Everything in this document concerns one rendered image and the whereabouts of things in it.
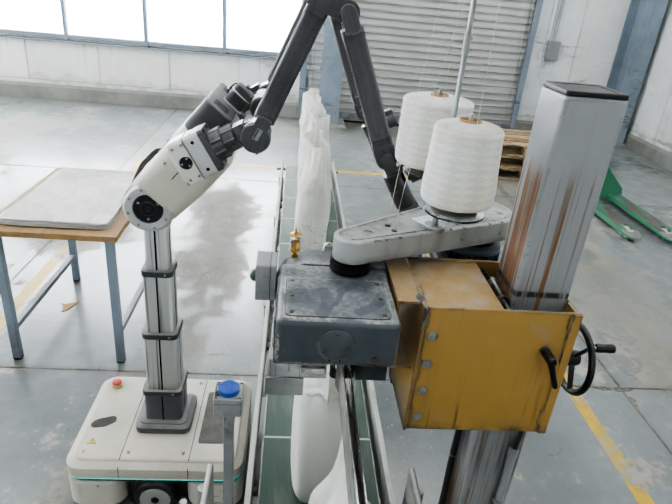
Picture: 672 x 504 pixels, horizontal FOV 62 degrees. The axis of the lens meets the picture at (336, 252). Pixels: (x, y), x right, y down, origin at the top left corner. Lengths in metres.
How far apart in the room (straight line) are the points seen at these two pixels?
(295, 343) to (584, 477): 2.07
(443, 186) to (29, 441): 2.27
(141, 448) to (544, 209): 1.73
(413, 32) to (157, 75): 3.79
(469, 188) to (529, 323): 0.32
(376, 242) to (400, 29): 7.64
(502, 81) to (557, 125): 8.09
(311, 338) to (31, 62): 8.71
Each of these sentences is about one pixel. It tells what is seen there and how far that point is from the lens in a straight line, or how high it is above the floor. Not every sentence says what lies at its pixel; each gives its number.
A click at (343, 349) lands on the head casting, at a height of 1.28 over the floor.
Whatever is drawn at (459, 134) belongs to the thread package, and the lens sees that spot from 1.03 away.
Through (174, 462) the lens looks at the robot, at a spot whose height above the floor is 0.25.
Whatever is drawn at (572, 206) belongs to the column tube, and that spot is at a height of 1.55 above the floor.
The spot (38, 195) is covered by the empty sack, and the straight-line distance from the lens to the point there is 3.27.
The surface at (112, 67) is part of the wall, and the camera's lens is 9.14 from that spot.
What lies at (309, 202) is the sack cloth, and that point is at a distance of 3.17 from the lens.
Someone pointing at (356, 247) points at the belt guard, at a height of 1.41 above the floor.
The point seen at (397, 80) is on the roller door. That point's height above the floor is 0.67.
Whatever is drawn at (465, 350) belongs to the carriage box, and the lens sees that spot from 1.20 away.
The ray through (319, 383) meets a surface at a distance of 1.66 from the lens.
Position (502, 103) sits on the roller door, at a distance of 9.27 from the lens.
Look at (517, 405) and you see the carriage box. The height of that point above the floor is 1.10.
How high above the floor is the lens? 1.89
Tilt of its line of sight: 26 degrees down
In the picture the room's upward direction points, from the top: 6 degrees clockwise
